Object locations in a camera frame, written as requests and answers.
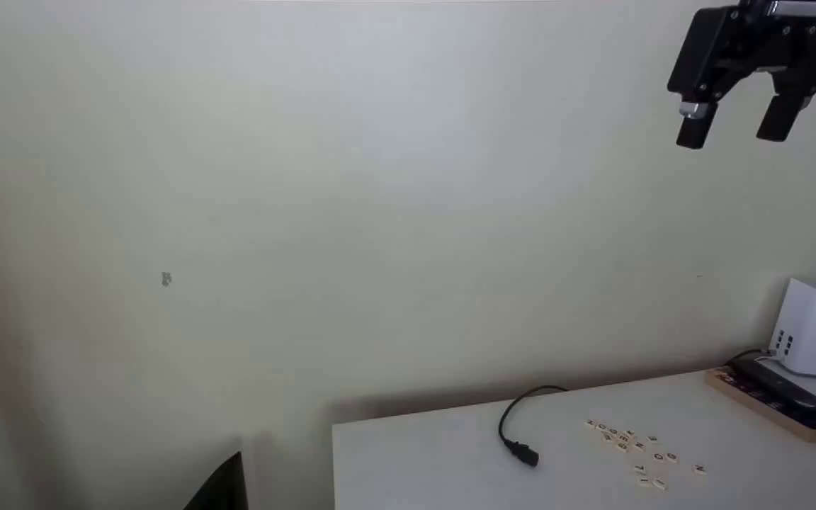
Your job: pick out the black angular panel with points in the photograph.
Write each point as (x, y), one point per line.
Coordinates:
(225, 492)

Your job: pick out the cream letter tile O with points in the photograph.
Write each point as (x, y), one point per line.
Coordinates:
(659, 458)
(598, 427)

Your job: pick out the cream letter tile B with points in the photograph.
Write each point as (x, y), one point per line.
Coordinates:
(654, 439)

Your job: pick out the cream letter tile G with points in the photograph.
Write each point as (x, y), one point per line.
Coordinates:
(673, 458)
(622, 446)
(612, 433)

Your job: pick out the cream letter tile E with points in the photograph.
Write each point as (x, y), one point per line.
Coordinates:
(608, 439)
(623, 441)

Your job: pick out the cream letter tile N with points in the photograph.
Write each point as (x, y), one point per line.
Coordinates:
(637, 446)
(700, 468)

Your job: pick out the cream letter tile L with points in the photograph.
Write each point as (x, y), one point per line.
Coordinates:
(637, 468)

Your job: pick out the cream letter tile H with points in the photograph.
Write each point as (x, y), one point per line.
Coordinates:
(589, 423)

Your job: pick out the cream letter tile K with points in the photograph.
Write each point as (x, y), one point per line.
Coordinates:
(629, 433)

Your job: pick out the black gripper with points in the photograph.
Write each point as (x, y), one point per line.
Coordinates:
(765, 45)

